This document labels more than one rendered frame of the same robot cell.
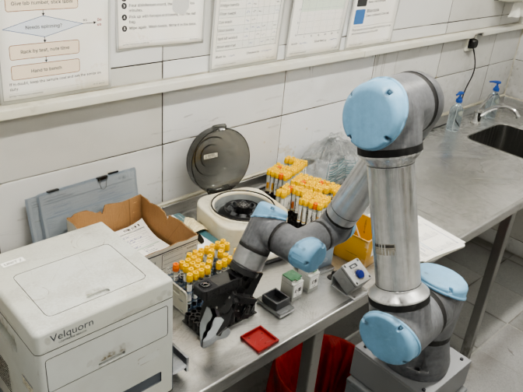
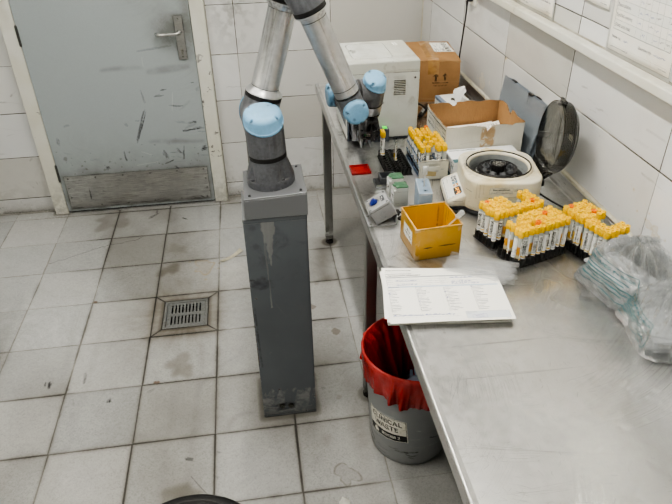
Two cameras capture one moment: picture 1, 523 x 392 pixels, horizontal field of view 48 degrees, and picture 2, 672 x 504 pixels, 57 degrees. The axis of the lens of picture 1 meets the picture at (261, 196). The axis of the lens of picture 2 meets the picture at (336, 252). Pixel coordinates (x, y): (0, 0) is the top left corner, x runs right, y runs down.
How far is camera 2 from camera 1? 279 cm
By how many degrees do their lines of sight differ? 102
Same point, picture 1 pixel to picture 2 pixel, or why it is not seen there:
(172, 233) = (476, 139)
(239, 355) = (353, 161)
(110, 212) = (512, 118)
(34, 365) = not seen: hidden behind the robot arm
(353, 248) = (415, 218)
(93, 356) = not seen: hidden behind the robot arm
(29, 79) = not seen: outside the picture
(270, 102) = (651, 138)
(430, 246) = (401, 290)
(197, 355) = (366, 151)
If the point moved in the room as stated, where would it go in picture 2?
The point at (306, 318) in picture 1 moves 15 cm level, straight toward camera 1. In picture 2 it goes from (364, 190) to (331, 177)
